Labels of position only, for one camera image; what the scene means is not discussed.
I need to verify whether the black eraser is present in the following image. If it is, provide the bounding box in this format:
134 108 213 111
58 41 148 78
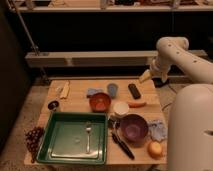
128 84 141 99

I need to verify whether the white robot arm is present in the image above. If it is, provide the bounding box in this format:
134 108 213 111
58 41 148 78
139 37 213 171

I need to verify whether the blue plastic cup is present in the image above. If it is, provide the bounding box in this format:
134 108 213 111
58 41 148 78
107 83 118 99

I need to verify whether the white cup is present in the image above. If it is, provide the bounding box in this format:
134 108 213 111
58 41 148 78
113 101 129 118

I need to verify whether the wooden shelf beam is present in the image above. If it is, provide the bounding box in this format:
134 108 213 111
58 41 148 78
24 49 212 69

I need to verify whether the orange carrot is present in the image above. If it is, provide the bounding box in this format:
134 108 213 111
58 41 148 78
127 102 147 108

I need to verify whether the blue crumpled cloth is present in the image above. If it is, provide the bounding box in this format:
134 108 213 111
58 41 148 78
148 120 167 142

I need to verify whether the red bowl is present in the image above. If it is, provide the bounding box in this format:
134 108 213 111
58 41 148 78
89 93 111 112

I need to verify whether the purple bowl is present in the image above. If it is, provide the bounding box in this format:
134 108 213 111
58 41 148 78
120 114 149 142

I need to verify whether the metal spoon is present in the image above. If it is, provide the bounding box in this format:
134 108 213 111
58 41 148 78
112 121 118 135

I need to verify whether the blue sponge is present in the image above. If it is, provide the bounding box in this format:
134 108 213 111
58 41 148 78
86 88 103 98

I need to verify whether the yellow round fruit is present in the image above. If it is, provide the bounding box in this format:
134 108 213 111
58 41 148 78
147 141 163 158

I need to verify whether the silver fork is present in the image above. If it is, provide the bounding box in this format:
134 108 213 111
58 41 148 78
86 122 91 154

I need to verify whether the yellow banana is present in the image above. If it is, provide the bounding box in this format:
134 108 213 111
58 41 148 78
60 81 70 99

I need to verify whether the green tray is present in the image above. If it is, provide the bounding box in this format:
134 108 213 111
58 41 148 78
37 112 108 165

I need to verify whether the small black round tin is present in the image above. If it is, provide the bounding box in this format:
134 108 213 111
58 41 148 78
48 100 59 111

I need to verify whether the metal diagonal pole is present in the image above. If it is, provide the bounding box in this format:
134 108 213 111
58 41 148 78
9 0 50 85

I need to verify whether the bunch of dark grapes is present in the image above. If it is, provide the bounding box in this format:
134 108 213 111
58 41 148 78
25 127 44 163

